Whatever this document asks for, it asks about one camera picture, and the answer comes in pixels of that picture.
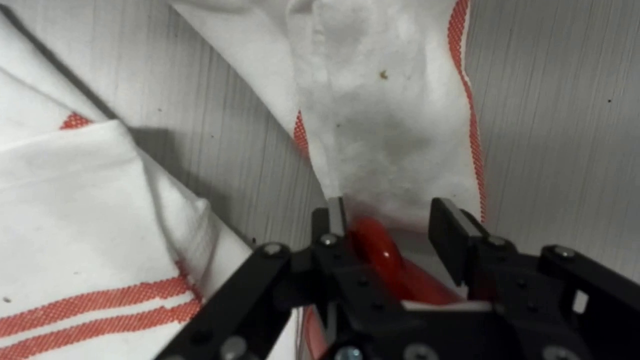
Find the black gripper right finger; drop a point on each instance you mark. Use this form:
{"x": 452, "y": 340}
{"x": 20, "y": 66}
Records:
{"x": 532, "y": 280}

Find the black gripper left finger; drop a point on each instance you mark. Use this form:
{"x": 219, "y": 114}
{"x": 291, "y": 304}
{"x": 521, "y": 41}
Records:
{"x": 281, "y": 280}

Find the white red-striped dish towel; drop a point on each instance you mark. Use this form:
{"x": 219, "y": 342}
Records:
{"x": 387, "y": 120}

